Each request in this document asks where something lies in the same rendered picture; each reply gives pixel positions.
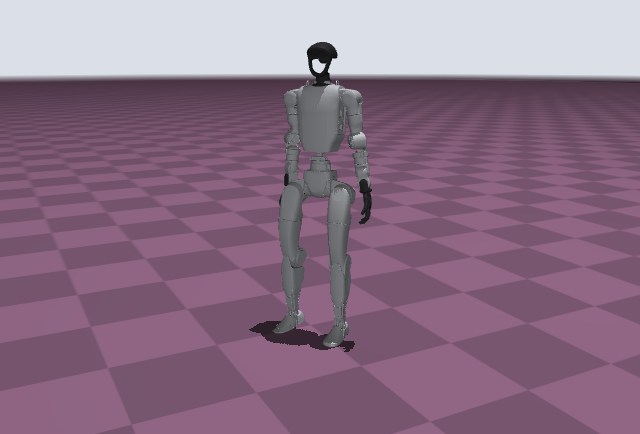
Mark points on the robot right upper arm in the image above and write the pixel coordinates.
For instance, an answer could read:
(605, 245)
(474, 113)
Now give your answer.
(291, 137)

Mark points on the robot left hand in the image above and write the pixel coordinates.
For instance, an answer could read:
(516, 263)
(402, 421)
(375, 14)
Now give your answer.
(367, 200)

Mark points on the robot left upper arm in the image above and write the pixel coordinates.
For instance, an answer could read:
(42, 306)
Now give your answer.
(352, 99)

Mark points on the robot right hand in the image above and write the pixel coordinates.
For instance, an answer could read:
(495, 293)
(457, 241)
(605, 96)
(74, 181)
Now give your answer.
(286, 180)

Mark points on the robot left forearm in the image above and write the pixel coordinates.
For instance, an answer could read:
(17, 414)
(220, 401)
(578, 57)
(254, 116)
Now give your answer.
(361, 164)

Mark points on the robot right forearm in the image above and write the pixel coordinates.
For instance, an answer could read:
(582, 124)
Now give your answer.
(292, 159)

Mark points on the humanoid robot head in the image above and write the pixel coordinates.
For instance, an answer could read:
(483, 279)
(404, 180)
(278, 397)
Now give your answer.
(324, 52)

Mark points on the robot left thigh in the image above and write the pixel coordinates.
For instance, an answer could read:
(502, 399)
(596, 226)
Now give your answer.
(341, 197)

